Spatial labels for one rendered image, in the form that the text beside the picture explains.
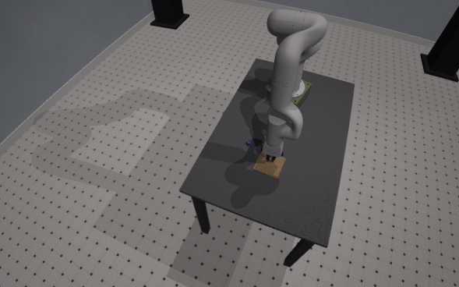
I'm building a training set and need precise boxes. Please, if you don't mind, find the tan square mat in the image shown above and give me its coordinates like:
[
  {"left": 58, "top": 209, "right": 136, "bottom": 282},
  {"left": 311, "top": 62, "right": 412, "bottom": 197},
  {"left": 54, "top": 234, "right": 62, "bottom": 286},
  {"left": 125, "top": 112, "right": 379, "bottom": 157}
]
[{"left": 253, "top": 151, "right": 286, "bottom": 179}]

